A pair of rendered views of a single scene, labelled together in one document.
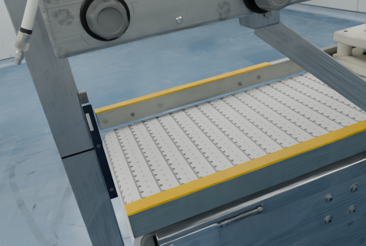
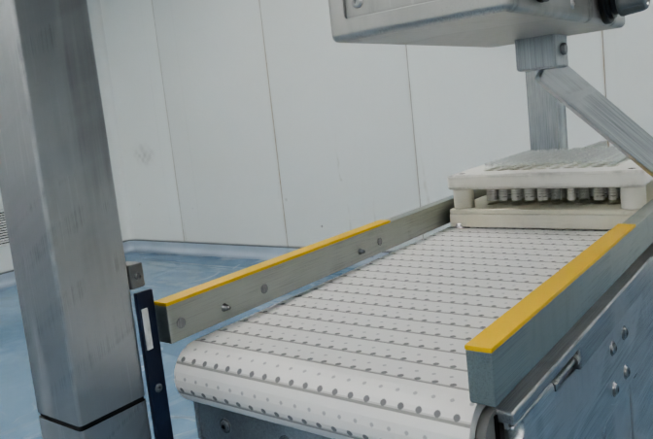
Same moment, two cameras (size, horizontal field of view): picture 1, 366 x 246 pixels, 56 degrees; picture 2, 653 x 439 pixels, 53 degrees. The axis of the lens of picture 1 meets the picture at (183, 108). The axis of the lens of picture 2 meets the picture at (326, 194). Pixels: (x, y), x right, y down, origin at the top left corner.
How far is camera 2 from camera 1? 0.35 m
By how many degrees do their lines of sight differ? 39
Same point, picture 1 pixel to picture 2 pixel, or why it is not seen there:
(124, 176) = (331, 374)
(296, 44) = (586, 94)
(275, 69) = (395, 229)
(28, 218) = not seen: outside the picture
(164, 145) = (339, 329)
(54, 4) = not seen: outside the picture
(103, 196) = not seen: outside the picture
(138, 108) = (232, 294)
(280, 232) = (589, 411)
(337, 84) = (632, 146)
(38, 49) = (68, 162)
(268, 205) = (583, 351)
